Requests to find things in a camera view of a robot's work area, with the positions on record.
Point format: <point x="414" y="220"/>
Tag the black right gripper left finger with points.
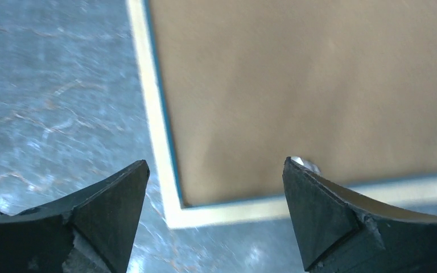
<point x="90" y="230"/>

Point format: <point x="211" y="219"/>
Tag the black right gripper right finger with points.
<point x="340" y="230"/>

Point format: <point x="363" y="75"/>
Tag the wooden picture frame teal edge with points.
<point x="404" y="192"/>

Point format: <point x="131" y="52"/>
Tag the brown cardboard backing board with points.
<point x="348" y="85"/>

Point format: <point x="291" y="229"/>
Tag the silver metal turn clip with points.
<point x="307" y="164"/>

